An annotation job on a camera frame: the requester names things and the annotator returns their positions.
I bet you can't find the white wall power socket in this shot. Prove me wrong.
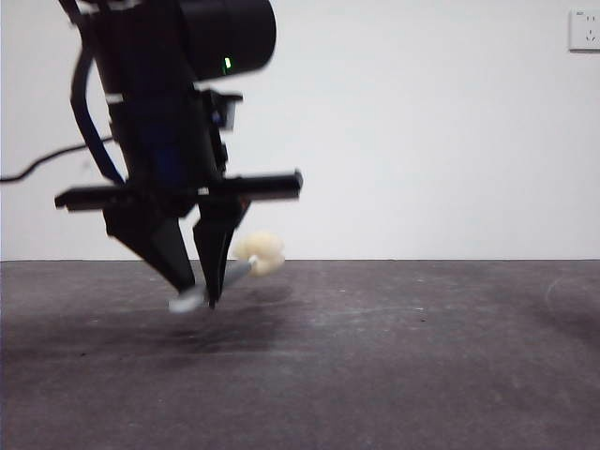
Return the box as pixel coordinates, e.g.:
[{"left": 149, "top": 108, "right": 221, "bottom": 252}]
[{"left": 568, "top": 7, "right": 600, "bottom": 53}]

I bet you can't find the thin black cable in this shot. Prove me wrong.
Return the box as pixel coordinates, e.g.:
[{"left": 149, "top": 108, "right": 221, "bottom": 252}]
[{"left": 0, "top": 135, "right": 116, "bottom": 184}]

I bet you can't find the grey-handled sponge cup brush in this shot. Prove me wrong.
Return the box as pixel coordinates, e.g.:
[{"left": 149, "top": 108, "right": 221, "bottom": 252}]
[{"left": 167, "top": 231, "right": 288, "bottom": 315}]

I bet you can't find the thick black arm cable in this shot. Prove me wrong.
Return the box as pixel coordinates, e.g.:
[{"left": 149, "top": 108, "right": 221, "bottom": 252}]
[{"left": 68, "top": 41, "right": 127, "bottom": 185}]

